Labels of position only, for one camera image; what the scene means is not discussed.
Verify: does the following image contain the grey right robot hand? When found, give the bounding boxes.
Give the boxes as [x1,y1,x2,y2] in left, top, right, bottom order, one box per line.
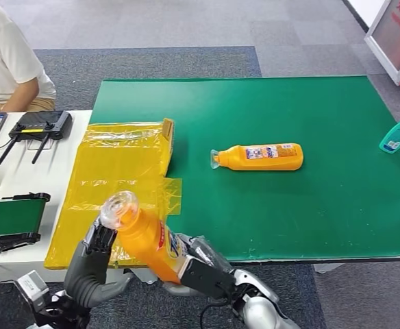
[162,234,237,301]

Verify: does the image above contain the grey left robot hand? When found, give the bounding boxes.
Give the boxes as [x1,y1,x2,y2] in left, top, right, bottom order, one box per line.
[63,217,134,310]

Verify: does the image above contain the orange Tide detergent bottle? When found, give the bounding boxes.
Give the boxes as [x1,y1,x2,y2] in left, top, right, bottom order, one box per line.
[99,191,191,286]

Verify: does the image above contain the teal plastic bottle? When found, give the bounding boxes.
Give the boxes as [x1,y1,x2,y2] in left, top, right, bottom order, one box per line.
[379,111,400,154]

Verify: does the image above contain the small green belt conveyor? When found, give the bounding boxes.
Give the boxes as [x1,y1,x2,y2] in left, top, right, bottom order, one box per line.
[0,192,51,254]

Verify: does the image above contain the yellow plastic wrapped cardboard box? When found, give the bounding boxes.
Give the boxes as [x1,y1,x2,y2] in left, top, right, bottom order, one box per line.
[44,118,182,270]

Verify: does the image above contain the white table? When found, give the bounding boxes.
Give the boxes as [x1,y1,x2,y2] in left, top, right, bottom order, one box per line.
[0,110,160,287]

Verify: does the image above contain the black remote controller with antennas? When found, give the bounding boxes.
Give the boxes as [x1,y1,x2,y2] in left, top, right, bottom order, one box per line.
[0,110,73,166]

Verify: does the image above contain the green mat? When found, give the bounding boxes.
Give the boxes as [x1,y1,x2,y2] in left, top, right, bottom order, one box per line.
[90,75,400,265]

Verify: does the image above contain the person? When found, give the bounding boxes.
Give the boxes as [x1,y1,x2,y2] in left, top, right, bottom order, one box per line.
[0,0,56,114]

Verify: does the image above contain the red and white sign stand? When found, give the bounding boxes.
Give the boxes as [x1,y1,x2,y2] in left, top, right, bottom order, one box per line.
[364,0,400,86]

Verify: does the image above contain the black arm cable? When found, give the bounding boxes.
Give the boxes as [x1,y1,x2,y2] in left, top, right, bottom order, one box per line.
[199,300,236,329]

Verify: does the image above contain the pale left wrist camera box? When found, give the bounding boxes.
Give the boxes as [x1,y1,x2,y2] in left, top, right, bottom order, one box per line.
[14,270,52,314]

